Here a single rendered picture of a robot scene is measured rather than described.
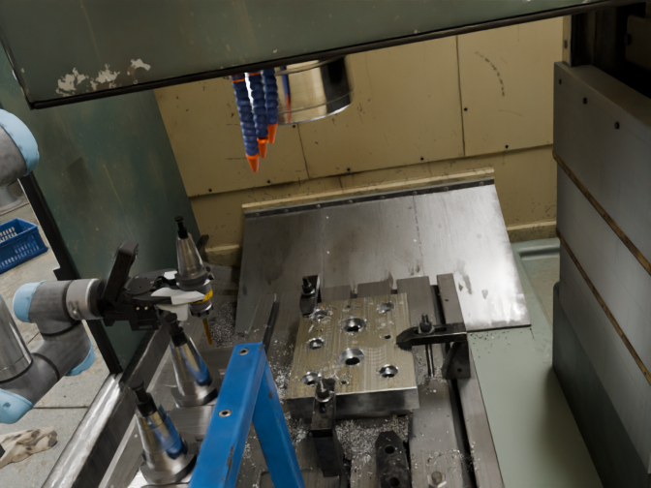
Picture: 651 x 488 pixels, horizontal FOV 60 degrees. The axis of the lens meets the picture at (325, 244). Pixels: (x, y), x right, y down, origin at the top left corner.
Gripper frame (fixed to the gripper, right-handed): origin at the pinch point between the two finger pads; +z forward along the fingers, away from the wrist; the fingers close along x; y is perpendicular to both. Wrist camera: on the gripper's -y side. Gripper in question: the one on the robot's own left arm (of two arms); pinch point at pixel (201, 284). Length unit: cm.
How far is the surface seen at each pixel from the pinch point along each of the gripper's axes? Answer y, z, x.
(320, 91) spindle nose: -33.5, 25.9, 6.7
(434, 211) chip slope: 34, 49, -92
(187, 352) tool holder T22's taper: -10.4, 9.5, 31.7
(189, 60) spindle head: -43, 18, 32
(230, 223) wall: 37, -26, -100
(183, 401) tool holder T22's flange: -4.7, 8.2, 33.7
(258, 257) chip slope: 42, -12, -83
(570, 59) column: -29, 66, -18
